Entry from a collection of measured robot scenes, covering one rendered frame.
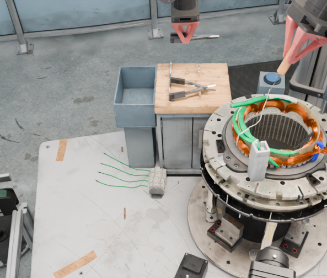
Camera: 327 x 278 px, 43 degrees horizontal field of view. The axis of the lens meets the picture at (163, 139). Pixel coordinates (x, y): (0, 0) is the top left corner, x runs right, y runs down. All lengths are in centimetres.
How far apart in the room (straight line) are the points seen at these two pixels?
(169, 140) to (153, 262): 33
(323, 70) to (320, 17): 62
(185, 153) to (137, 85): 25
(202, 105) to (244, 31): 238
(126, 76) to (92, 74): 179
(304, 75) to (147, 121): 54
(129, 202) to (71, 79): 188
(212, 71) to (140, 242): 51
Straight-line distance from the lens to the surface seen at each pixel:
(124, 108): 111
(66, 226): 123
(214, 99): 111
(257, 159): 84
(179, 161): 125
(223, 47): 323
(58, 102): 285
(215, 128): 98
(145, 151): 126
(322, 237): 120
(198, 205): 120
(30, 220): 147
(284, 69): 84
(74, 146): 142
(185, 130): 115
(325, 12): 78
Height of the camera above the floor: 178
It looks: 46 degrees down
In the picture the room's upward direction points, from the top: 3 degrees counter-clockwise
